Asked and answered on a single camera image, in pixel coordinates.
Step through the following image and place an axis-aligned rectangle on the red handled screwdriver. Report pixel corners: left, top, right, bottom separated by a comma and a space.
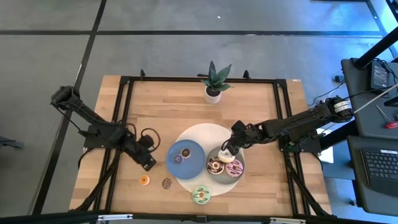
374, 104, 398, 130

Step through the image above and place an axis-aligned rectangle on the pink donut with chocolate drizzle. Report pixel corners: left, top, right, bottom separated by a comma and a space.
224, 159, 244, 178

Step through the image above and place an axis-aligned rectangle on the blue round plate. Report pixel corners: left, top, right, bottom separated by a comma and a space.
165, 139, 206, 180

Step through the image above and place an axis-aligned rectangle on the black diagonal support pole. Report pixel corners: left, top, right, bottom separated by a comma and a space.
354, 26, 398, 69

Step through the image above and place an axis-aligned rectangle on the black equipment cart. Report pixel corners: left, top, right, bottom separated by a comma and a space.
341, 57, 398, 215

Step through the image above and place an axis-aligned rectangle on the black power adapter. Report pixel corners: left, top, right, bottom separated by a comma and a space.
370, 61, 389, 91

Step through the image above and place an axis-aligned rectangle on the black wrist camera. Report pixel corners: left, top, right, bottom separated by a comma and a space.
138, 135, 155, 149
231, 120, 247, 133

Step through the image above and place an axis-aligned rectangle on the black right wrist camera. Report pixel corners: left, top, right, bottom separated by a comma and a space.
231, 120, 247, 133

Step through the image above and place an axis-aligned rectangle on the black floor cable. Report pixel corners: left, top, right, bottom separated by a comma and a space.
307, 79, 346, 107

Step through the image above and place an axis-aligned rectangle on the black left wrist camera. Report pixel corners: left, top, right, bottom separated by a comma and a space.
138, 135, 155, 149

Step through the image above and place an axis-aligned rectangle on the mint green frosted donut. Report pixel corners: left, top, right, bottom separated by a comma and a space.
192, 185, 212, 205

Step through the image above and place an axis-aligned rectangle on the black laptop keyboard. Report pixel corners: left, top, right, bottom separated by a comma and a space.
360, 148, 398, 197

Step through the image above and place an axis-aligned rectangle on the green snake plant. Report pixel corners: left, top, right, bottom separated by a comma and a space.
200, 60, 233, 93

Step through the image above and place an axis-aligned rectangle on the white paper sheet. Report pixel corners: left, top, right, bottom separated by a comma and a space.
317, 127, 335, 164

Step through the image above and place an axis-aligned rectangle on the black looped camera cable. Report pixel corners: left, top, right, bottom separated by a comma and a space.
126, 123, 161, 153

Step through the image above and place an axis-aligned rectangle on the white woven round placemat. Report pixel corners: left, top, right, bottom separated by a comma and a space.
174, 123, 246, 197

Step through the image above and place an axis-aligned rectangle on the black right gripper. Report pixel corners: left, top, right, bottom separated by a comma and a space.
221, 127, 261, 156

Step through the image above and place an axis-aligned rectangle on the black aluminium table frame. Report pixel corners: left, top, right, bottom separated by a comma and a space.
70, 68, 332, 218

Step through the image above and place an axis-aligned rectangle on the chocolate white sprinkled donut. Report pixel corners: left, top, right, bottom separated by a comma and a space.
206, 157, 225, 175

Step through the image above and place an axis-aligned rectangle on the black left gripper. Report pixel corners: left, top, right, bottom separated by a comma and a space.
123, 138, 157, 172

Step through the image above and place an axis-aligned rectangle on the white round plant pot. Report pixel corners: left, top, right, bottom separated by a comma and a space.
204, 86, 223, 105

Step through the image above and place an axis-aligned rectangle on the white frosted donut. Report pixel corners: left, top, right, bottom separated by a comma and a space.
217, 149, 236, 164

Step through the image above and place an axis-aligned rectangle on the grey round plate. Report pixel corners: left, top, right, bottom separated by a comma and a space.
206, 145, 246, 185

